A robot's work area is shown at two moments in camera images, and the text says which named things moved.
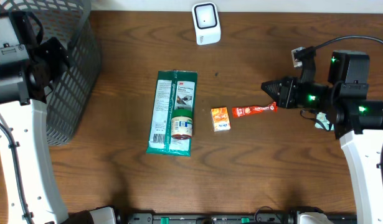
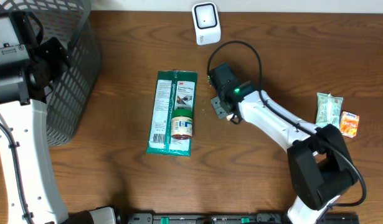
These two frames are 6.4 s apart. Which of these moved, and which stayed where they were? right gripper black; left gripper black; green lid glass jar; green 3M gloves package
Moved: right gripper black
Stayed: left gripper black; green 3M gloves package; green lid glass jar
